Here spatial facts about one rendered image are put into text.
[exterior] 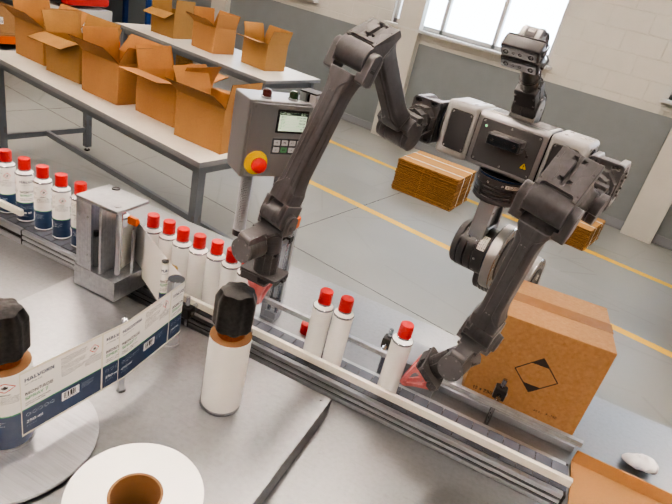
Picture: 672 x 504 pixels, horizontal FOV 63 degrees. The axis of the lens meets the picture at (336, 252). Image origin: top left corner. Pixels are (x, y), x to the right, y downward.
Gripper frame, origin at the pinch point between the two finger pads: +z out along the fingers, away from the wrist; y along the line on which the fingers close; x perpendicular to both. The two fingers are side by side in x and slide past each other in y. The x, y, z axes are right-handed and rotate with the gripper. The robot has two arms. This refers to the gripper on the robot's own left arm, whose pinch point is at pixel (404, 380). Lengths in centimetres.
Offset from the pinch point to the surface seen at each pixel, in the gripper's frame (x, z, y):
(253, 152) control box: -66, 1, -1
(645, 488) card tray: 52, -32, -12
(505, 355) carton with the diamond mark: 10.9, -18.1, -17.5
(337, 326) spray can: -19.8, 6.4, 1.9
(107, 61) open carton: -191, 146, -149
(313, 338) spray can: -19.9, 14.2, 2.4
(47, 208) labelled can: -92, 73, 0
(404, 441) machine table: 11.1, 5.0, 7.4
